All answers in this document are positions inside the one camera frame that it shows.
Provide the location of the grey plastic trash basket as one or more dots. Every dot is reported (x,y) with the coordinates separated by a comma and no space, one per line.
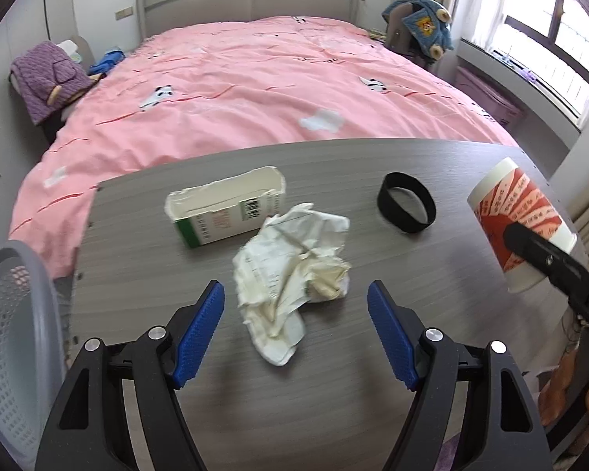
(32,364)

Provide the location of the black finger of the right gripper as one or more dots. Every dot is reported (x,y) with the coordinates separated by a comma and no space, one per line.
(564,272)

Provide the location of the orange white paper cup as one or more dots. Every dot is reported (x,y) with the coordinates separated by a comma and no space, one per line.
(507,196)

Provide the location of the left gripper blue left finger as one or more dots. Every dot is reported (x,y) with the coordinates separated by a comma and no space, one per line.
(194,327)

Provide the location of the blue denim jacket on chair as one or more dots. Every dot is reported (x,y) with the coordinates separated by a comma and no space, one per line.
(418,28)

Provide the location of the pink bed duvet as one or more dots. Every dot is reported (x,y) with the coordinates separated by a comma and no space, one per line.
(226,86)

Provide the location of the white paper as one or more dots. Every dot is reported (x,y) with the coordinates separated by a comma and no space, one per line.
(293,260)

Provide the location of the purple fuzzy garment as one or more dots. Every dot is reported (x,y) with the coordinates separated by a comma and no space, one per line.
(46,78)

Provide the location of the green white carton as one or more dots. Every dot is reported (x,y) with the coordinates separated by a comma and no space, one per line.
(228,207)

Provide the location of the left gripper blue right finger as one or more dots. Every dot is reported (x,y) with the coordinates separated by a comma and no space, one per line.
(397,327)

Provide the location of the blue item on nightstand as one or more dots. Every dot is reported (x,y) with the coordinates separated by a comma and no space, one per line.
(109,60)

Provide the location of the window with dark frame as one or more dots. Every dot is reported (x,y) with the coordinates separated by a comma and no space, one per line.
(547,41)

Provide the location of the black elastic band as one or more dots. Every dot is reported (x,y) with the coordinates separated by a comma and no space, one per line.
(405,203)

